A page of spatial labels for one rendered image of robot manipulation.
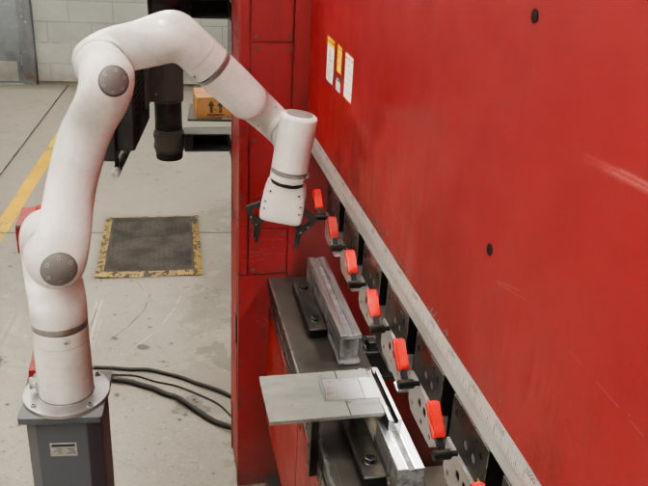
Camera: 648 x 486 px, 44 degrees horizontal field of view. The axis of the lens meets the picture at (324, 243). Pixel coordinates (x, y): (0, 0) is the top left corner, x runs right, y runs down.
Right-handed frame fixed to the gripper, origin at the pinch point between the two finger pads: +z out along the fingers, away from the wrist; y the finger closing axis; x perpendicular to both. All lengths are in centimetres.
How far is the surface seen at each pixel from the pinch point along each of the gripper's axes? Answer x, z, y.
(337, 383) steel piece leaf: 14.3, 27.4, -20.4
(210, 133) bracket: -116, 16, 31
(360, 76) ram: -8.3, -40.4, -12.0
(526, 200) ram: 77, -48, -30
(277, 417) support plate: 28.4, 29.3, -7.3
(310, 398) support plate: 20.8, 28.4, -14.3
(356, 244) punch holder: -0.1, -2.7, -18.9
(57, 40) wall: -666, 134, 260
